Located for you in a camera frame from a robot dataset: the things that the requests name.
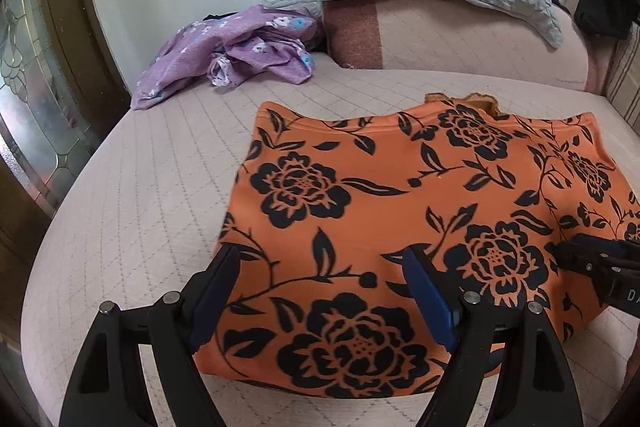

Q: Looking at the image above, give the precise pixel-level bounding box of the wooden door with patterned glass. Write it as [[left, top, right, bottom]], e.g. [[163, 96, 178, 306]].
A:
[[0, 0, 132, 408]]

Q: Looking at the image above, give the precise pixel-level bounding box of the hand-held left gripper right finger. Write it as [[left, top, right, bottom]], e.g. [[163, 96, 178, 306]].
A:
[[402, 247, 583, 427]]

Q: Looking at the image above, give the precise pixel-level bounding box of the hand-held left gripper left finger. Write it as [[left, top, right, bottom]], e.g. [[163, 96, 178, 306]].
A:
[[60, 244, 242, 427]]

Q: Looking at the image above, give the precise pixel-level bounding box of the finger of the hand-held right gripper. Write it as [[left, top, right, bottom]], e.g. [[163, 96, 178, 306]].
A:
[[550, 234, 640, 278]]

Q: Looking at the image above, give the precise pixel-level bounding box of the orange black floral shirt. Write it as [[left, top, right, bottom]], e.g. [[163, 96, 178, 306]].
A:
[[212, 93, 640, 400]]

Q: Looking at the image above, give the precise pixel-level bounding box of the purple floral garment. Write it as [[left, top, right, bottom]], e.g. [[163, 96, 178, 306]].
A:
[[131, 4, 321, 110]]

